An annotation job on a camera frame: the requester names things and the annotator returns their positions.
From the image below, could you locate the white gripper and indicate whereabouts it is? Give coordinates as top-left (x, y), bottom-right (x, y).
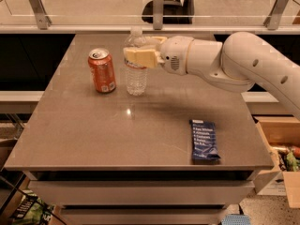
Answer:
top-left (123, 36), bottom-right (194, 75)

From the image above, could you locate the clear plastic water bottle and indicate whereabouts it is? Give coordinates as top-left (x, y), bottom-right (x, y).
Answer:
top-left (123, 27), bottom-right (147, 96)

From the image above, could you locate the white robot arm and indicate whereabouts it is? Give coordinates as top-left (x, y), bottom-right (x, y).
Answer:
top-left (123, 32), bottom-right (300, 118)

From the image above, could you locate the orange soda can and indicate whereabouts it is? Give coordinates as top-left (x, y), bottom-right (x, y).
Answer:
top-left (88, 48), bottom-right (116, 94)

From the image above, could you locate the black office chair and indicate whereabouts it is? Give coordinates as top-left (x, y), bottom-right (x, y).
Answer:
top-left (141, 0), bottom-right (198, 25)

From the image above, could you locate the blue snack bar wrapper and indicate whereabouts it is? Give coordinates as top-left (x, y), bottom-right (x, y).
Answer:
top-left (189, 119), bottom-right (220, 161)

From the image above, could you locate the cardboard box with items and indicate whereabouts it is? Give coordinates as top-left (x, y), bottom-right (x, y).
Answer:
top-left (254, 116), bottom-right (300, 209)

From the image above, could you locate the upper grey drawer front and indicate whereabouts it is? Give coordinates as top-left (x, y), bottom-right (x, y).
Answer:
top-left (29, 181), bottom-right (254, 206)

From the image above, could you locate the grey drawer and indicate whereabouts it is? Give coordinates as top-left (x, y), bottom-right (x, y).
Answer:
top-left (29, 181), bottom-right (254, 206)
top-left (60, 208), bottom-right (227, 225)

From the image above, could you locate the lower grey drawer front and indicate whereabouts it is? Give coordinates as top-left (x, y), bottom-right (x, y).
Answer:
top-left (60, 208), bottom-right (227, 225)

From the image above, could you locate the blue perforated object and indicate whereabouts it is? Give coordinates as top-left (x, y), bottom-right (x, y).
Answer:
top-left (221, 215), bottom-right (251, 225)

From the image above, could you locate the green black snack bag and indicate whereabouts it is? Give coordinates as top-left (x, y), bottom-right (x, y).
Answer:
top-left (10, 196), bottom-right (53, 225)

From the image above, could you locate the middle metal glass bracket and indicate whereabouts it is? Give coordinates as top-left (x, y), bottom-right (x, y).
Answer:
top-left (153, 0), bottom-right (164, 30)

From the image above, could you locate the metal glass bracket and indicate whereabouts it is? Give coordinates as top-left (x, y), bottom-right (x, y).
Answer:
top-left (28, 0), bottom-right (52, 30)
top-left (153, 0), bottom-right (164, 30)
top-left (263, 0), bottom-right (289, 30)

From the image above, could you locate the left metal glass bracket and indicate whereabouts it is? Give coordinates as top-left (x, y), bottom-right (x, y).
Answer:
top-left (28, 0), bottom-right (52, 30)

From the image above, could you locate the right metal glass bracket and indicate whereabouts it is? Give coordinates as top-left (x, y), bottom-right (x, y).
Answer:
top-left (263, 0), bottom-right (289, 30)

